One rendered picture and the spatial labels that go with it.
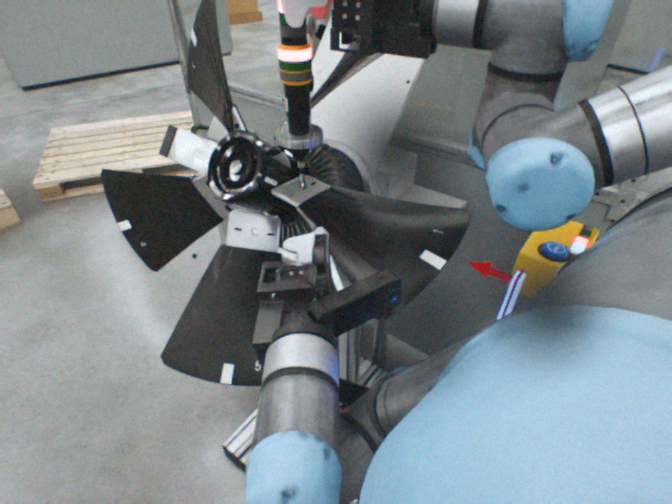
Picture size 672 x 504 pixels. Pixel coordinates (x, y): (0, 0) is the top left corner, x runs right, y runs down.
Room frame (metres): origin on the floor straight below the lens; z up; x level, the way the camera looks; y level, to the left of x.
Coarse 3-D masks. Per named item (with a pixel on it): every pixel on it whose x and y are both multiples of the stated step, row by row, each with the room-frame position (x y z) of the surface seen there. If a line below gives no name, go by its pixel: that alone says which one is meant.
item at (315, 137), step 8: (312, 80) 0.61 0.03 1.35; (312, 88) 0.61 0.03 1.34; (280, 128) 0.60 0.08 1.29; (312, 128) 0.60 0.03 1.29; (320, 128) 0.60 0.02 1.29; (280, 136) 0.57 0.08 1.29; (288, 136) 0.57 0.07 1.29; (296, 136) 0.57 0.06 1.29; (304, 136) 0.57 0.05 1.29; (312, 136) 0.57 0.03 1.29; (320, 136) 0.57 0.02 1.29; (280, 144) 0.56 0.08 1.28; (288, 144) 0.56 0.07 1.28; (296, 144) 0.55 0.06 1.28; (304, 144) 0.55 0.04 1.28; (312, 144) 0.56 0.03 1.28
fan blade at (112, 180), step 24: (120, 192) 0.71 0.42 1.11; (144, 192) 0.69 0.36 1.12; (168, 192) 0.67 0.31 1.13; (192, 192) 0.66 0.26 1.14; (120, 216) 0.71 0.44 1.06; (144, 216) 0.69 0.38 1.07; (168, 216) 0.67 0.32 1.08; (192, 216) 0.66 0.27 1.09; (216, 216) 0.66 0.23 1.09; (168, 240) 0.67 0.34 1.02; (192, 240) 0.67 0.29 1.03
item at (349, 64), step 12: (348, 48) 0.78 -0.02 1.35; (348, 60) 0.68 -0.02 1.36; (360, 60) 0.65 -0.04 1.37; (372, 60) 0.62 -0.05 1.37; (336, 72) 0.68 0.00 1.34; (348, 72) 0.64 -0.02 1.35; (324, 84) 0.67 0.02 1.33; (336, 84) 0.63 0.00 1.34; (312, 96) 0.72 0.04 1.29; (324, 96) 0.63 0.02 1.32; (312, 108) 0.63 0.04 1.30
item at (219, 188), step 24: (240, 144) 0.63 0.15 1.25; (264, 144) 0.61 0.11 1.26; (216, 168) 0.62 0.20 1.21; (240, 168) 0.60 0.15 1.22; (264, 168) 0.58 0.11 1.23; (288, 168) 0.63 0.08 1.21; (216, 192) 0.58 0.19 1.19; (240, 192) 0.57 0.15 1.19; (264, 192) 0.57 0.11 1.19; (288, 216) 0.61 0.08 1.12
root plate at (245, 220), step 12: (240, 216) 0.59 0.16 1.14; (252, 216) 0.59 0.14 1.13; (264, 216) 0.60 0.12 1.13; (276, 216) 0.61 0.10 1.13; (228, 228) 0.57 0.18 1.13; (264, 228) 0.59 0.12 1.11; (276, 228) 0.59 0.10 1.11; (228, 240) 0.55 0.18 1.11; (240, 240) 0.56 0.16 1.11; (252, 240) 0.57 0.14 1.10; (264, 240) 0.57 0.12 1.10; (276, 240) 0.58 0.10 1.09
